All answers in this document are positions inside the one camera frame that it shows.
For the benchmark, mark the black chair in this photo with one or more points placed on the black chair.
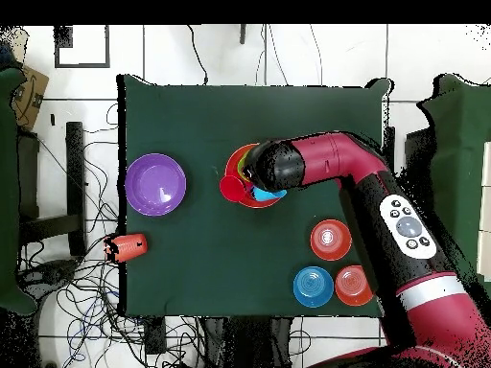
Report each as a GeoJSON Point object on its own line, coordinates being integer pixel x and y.
{"type": "Point", "coordinates": [416, 153]}

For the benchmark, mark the dark green tablecloth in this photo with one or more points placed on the dark green tablecloth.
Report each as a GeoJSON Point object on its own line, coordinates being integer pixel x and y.
{"type": "Point", "coordinates": [191, 115]}

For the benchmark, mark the small orange bowl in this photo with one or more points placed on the small orange bowl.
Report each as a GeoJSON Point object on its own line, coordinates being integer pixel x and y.
{"type": "Point", "coordinates": [330, 239]}
{"type": "Point", "coordinates": [351, 285]}

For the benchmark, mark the black caster base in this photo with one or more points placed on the black caster base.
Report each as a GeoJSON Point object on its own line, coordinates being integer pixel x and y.
{"type": "Point", "coordinates": [53, 273]}

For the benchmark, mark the red cup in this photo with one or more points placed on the red cup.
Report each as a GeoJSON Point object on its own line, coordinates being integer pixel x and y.
{"type": "Point", "coordinates": [232, 188]}

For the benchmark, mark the green cup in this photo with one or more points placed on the green cup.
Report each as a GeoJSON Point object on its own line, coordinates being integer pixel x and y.
{"type": "Point", "coordinates": [241, 165]}

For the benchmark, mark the wide orange bowl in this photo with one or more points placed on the wide orange bowl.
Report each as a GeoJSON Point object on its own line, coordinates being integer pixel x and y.
{"type": "Point", "coordinates": [234, 161]}

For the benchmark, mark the white boxes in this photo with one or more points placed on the white boxes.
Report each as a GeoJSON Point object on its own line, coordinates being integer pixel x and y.
{"type": "Point", "coordinates": [486, 207]}

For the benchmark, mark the orange cup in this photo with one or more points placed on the orange cup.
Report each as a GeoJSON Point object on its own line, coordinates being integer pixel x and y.
{"type": "Point", "coordinates": [128, 247]}

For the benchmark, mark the purple bowl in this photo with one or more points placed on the purple bowl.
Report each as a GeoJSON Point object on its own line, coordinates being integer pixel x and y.
{"type": "Point", "coordinates": [153, 184]}

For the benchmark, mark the black square floor frame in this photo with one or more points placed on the black square floor frame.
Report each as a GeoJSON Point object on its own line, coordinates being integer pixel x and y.
{"type": "Point", "coordinates": [82, 66]}

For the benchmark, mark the black post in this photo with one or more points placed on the black post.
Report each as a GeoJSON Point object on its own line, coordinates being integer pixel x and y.
{"type": "Point", "coordinates": [242, 34]}

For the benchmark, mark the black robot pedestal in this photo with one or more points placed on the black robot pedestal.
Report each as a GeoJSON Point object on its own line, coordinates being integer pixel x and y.
{"type": "Point", "coordinates": [245, 345]}

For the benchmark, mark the black power strip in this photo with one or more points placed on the black power strip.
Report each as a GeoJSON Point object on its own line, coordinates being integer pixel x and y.
{"type": "Point", "coordinates": [155, 337]}

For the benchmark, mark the black metal leg frame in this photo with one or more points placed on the black metal leg frame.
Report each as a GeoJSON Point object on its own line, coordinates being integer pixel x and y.
{"type": "Point", "coordinates": [75, 172]}

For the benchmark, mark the green cloth side table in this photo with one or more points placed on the green cloth side table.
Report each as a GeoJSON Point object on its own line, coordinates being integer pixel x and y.
{"type": "Point", "coordinates": [7, 191]}
{"type": "Point", "coordinates": [460, 153]}

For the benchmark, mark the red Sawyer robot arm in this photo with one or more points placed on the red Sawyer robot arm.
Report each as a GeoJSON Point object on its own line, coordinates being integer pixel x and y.
{"type": "Point", "coordinates": [330, 157]}

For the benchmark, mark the cardboard box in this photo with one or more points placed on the cardboard box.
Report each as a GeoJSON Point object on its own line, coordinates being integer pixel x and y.
{"type": "Point", "coordinates": [30, 99]}

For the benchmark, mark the blue bowl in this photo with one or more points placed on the blue bowl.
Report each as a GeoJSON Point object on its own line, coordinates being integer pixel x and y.
{"type": "Point", "coordinates": [310, 287]}

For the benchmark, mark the blue cup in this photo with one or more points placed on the blue cup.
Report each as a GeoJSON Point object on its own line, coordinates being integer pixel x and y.
{"type": "Point", "coordinates": [268, 194]}

